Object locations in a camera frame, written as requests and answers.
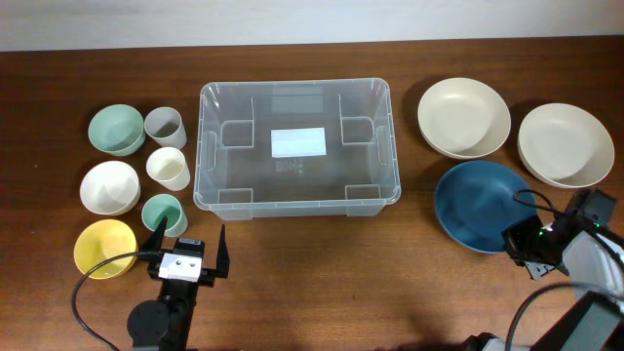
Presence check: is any white label in container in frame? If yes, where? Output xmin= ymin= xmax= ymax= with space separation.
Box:
xmin=271 ymin=128 xmax=327 ymax=158

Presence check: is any cream cup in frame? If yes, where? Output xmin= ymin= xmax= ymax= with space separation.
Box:
xmin=146 ymin=147 xmax=190 ymax=191

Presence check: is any clear plastic storage container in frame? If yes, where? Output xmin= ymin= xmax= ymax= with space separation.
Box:
xmin=193 ymin=78 xmax=401 ymax=220

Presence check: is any yellow bowl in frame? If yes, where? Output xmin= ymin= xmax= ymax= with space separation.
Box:
xmin=73 ymin=219 xmax=138 ymax=280

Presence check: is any grey cup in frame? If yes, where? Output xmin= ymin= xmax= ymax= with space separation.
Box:
xmin=144 ymin=106 xmax=187 ymax=149

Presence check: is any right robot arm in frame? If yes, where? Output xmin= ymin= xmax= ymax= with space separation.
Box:
xmin=459 ymin=188 xmax=623 ymax=350

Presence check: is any beige plate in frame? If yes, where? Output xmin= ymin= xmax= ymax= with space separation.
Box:
xmin=517 ymin=103 xmax=615 ymax=188
xmin=417 ymin=77 xmax=511 ymax=160

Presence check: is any green cup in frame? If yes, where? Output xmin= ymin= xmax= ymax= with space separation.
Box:
xmin=141 ymin=194 xmax=188 ymax=238

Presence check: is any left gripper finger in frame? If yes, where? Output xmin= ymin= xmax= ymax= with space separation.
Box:
xmin=140 ymin=216 xmax=168 ymax=252
xmin=215 ymin=224 xmax=230 ymax=279

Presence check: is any white bowl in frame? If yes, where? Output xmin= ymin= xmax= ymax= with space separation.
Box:
xmin=79 ymin=161 xmax=140 ymax=215

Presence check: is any blue plate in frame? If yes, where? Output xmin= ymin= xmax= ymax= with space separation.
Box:
xmin=435 ymin=161 xmax=537 ymax=254

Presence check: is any green bowl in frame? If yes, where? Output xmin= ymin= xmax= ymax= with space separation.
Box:
xmin=88 ymin=104 xmax=146 ymax=156

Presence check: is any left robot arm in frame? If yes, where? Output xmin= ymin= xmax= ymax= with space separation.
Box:
xmin=127 ymin=218 xmax=230 ymax=351

